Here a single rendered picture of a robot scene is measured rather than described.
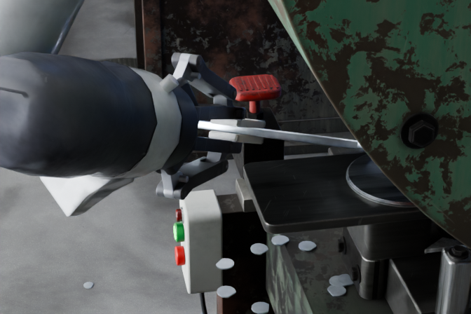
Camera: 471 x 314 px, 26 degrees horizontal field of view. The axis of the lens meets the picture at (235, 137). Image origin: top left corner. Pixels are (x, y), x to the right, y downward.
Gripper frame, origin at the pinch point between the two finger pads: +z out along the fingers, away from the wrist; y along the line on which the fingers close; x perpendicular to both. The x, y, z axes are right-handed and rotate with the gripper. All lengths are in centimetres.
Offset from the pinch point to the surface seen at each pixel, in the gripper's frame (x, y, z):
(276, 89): 12.6, 5.3, 41.2
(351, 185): -6.7, -5.0, 18.6
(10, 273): 96, -42, 102
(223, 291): 6.9, -19.6, 17.6
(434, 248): -18.6, -9.6, 10.5
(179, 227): 22.3, -15.6, 35.3
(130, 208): 85, -27, 135
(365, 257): -9.0, -13.0, 20.0
